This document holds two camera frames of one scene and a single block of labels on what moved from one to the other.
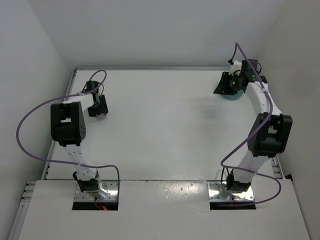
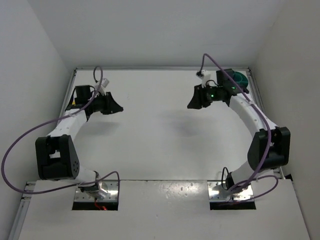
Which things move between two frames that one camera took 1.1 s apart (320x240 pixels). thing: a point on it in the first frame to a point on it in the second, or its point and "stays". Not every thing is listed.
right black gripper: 225,84 to 200,95
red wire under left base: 100,207 stays
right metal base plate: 217,191 stays
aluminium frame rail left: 22,210 stays
